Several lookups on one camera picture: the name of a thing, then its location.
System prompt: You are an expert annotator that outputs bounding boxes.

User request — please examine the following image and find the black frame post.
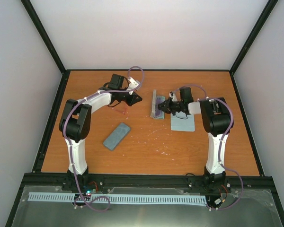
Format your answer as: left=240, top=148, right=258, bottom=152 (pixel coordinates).
left=229, top=0, right=279, bottom=74
left=20, top=0, right=67, bottom=74

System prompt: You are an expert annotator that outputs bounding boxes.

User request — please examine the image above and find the light blue slotted cable duct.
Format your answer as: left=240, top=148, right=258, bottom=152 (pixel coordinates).
left=27, top=192, right=206, bottom=206

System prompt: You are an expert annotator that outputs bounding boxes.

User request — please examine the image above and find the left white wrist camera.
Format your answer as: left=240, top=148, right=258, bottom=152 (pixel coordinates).
left=127, top=77, right=140, bottom=95

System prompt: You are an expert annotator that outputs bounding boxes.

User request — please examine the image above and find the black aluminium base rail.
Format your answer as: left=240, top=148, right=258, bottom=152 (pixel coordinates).
left=21, top=172, right=275, bottom=196

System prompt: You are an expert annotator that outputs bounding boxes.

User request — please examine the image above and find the left black frame post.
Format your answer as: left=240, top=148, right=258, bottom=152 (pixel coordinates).
left=20, top=0, right=67, bottom=74

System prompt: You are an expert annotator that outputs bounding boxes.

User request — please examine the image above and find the blue cleaning cloth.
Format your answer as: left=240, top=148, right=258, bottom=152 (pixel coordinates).
left=170, top=112, right=195, bottom=132

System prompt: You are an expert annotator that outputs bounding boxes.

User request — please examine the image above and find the blue-grey glasses case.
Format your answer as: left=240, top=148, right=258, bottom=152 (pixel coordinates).
left=103, top=122, right=131, bottom=151

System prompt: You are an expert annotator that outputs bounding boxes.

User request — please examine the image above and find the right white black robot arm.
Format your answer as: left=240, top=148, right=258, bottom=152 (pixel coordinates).
left=155, top=87, right=234, bottom=189

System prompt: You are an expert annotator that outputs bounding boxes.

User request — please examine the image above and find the right black frame post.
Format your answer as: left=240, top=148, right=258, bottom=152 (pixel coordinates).
left=229, top=0, right=279, bottom=74

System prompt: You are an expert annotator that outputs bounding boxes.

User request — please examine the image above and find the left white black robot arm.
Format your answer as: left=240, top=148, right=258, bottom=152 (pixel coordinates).
left=59, top=74, right=142, bottom=191

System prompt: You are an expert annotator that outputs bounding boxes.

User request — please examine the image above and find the grey green-lined glasses case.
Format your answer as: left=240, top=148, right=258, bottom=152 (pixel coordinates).
left=150, top=89, right=165, bottom=120

